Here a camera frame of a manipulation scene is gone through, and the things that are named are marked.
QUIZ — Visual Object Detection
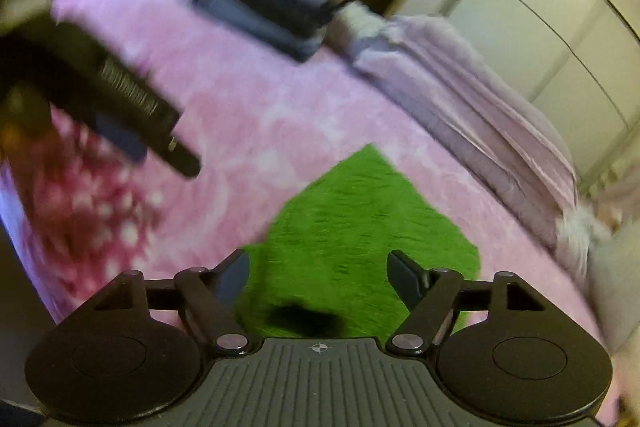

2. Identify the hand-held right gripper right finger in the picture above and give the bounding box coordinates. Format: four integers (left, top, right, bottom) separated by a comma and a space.
387, 249, 547, 356

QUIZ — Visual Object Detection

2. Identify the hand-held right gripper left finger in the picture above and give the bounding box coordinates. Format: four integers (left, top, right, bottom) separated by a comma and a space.
94, 249, 251, 356

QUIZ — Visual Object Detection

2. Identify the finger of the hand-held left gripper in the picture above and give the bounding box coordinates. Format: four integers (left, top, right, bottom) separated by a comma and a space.
50, 21, 202, 180
50, 102, 148, 166

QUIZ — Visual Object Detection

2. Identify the green knitted sweater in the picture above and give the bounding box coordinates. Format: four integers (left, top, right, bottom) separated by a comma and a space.
234, 144, 482, 340

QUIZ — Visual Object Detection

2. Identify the pink floral blanket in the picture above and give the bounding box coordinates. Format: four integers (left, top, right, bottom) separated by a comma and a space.
0, 0, 608, 427

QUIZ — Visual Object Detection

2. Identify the lilac folded quilt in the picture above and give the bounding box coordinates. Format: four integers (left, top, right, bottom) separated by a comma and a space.
349, 14, 582, 250

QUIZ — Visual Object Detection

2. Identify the white wardrobe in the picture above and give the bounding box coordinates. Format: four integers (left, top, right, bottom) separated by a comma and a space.
440, 0, 640, 198

